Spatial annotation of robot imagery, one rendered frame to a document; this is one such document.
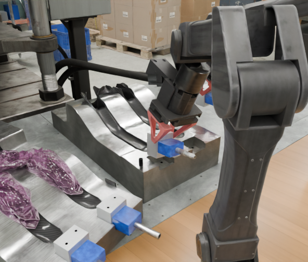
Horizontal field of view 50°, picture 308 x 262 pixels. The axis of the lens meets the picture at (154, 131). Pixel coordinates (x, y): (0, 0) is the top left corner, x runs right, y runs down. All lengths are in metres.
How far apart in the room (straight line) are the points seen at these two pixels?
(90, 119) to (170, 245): 0.41
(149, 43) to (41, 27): 3.51
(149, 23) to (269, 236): 4.14
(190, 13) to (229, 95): 5.07
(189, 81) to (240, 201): 0.27
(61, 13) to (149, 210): 0.98
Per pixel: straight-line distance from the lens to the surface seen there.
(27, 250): 0.65
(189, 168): 0.84
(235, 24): 0.38
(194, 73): 0.63
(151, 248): 0.69
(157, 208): 0.77
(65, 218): 0.69
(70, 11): 1.51
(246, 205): 0.47
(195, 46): 0.55
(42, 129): 1.15
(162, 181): 0.79
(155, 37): 4.72
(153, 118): 0.70
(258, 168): 0.43
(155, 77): 0.72
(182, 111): 0.67
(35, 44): 1.32
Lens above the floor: 1.32
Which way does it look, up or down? 28 degrees down
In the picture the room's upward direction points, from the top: straight up
